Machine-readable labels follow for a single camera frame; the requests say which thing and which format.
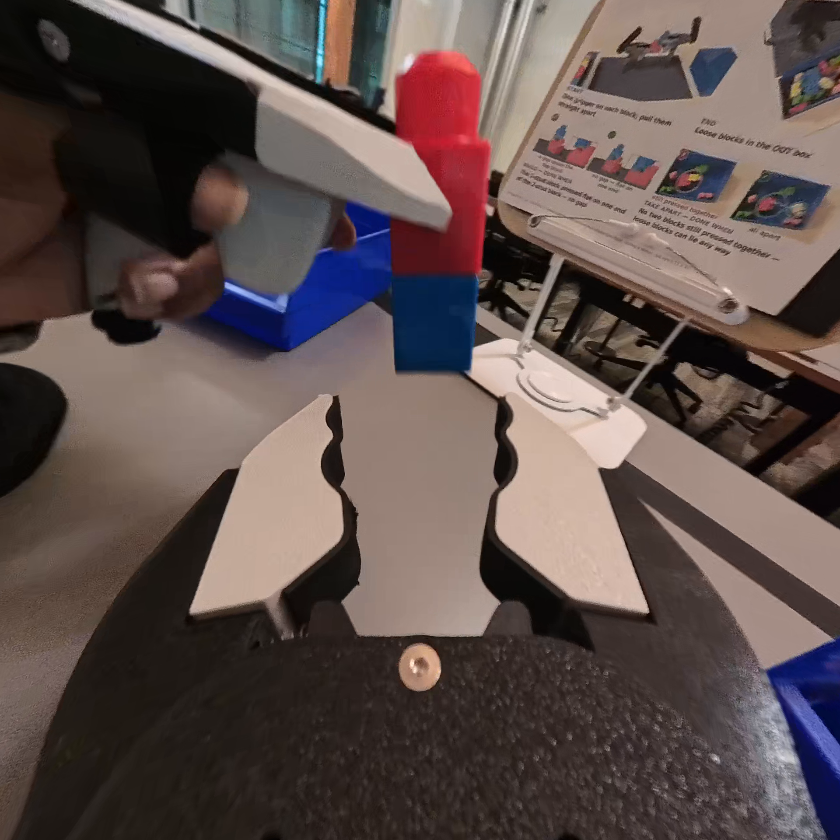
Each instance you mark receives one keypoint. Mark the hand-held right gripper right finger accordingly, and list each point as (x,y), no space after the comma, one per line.
(564,525)

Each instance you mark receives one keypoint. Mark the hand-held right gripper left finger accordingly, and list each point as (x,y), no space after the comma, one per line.
(275,525)

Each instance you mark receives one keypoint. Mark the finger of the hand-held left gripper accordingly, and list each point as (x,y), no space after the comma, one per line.
(341,154)

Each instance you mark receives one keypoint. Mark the red toy block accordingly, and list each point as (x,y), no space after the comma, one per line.
(439,98)

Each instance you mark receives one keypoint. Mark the blue single-stud toy block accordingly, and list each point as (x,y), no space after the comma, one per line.
(433,321)

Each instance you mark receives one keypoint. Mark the blue plastic bin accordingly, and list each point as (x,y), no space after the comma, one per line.
(328,295)
(810,735)

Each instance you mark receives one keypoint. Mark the person's left hand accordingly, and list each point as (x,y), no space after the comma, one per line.
(39,229)

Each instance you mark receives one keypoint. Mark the black pad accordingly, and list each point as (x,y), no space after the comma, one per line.
(26,426)

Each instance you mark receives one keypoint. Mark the printed instruction sheet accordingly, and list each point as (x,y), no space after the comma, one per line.
(754,197)

